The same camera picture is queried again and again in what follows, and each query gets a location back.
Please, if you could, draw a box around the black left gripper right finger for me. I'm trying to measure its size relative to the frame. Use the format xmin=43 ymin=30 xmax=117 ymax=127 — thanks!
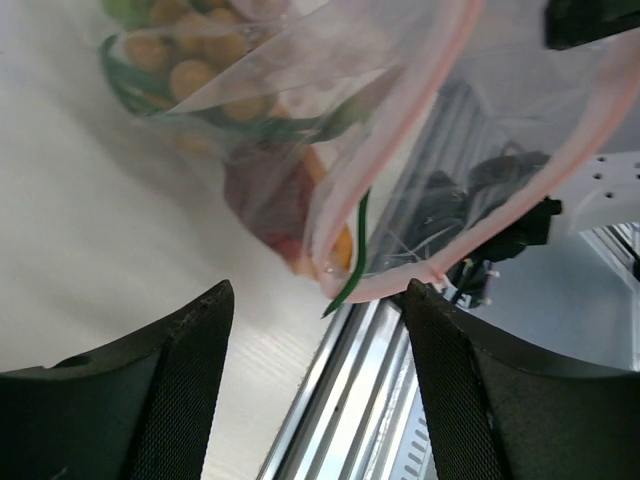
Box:
xmin=402 ymin=280 xmax=639 ymax=479

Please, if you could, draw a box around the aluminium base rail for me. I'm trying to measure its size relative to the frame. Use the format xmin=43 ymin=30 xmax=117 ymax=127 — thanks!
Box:
xmin=257 ymin=79 xmax=640 ymax=480

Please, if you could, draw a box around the brown longan bunch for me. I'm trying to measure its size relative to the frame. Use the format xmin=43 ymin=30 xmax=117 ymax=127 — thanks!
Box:
xmin=100 ymin=1 xmax=282 ymax=128

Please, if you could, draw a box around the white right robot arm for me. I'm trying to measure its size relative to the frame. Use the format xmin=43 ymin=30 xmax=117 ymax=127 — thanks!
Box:
xmin=544 ymin=1 xmax=639 ymax=241

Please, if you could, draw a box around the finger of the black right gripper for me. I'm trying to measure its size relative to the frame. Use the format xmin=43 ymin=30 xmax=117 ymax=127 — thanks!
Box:
xmin=543 ymin=0 xmax=640 ymax=50

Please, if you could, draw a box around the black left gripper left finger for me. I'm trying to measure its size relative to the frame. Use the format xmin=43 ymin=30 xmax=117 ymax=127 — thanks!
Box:
xmin=1 ymin=281 xmax=235 ymax=479

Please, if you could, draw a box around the green round vegetable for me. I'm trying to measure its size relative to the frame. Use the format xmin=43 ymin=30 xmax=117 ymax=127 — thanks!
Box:
xmin=102 ymin=0 xmax=154 ymax=28

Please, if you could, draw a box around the clear zip top bag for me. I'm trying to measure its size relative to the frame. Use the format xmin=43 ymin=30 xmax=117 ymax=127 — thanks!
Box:
xmin=134 ymin=1 xmax=615 ymax=303

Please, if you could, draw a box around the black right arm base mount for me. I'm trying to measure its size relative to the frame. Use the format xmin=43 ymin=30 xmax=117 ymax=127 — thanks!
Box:
xmin=392 ymin=147 xmax=562 ymax=309

